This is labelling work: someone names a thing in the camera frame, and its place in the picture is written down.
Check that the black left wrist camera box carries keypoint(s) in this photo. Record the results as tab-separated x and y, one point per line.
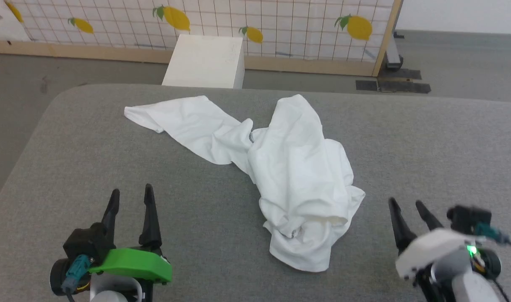
89	241

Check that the white rectangular box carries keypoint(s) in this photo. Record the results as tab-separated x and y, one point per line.
205	63

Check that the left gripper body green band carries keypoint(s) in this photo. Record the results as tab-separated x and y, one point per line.
134	264

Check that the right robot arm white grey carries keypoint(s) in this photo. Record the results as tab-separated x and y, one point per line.
465	287

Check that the lemon print partition wooden frame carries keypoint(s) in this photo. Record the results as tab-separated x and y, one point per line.
222	16

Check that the white panel with grey patches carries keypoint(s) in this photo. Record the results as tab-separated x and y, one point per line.
3	21

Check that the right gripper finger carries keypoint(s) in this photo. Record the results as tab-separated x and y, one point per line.
401	228
429	218

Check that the dark partition foot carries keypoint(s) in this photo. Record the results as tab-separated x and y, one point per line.
393	54

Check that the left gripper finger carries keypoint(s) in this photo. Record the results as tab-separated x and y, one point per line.
150	222
111	212

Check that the white t-shirt garment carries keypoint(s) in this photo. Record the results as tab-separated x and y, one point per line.
293	167

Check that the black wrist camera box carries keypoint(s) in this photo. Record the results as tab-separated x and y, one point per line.
469	216
89	241

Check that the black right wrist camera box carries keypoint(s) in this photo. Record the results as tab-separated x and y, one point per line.
469	216

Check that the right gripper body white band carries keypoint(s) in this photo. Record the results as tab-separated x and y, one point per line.
431	249

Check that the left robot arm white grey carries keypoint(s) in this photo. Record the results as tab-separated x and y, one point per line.
108	289

